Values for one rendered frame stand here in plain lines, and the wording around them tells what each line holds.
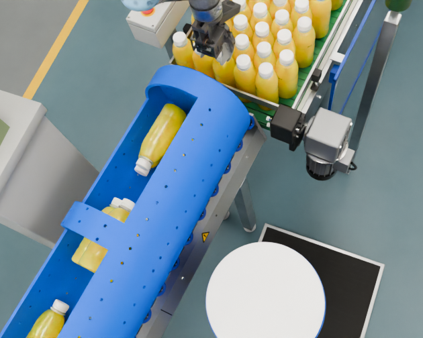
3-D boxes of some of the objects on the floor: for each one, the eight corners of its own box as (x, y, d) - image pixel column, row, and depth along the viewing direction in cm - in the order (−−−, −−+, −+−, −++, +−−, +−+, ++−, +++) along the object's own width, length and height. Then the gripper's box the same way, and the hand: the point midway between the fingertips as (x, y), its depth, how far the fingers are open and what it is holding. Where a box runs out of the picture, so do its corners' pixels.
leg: (241, 229, 227) (226, 183, 169) (246, 218, 229) (233, 169, 171) (252, 234, 225) (241, 190, 168) (258, 223, 227) (248, 175, 169)
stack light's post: (340, 171, 231) (383, 21, 130) (344, 164, 232) (388, 9, 131) (348, 174, 230) (397, 25, 129) (351, 167, 231) (403, 14, 130)
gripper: (176, 19, 117) (192, 69, 137) (218, 34, 114) (228, 82, 134) (193, -7, 120) (206, 45, 139) (235, 7, 116) (242, 58, 136)
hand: (221, 53), depth 136 cm, fingers closed on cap, 4 cm apart
